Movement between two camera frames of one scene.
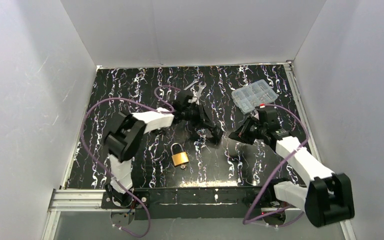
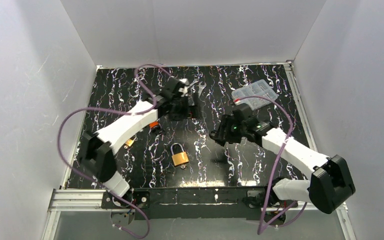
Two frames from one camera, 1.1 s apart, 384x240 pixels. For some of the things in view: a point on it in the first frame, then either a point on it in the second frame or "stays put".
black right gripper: x=247 y=131 → x=225 y=131
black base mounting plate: x=199 y=204 stays put
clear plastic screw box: x=247 y=98 stays put
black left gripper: x=204 y=122 → x=188 y=110
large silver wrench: x=201 y=87 stays put
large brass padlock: x=180 y=158 stays put
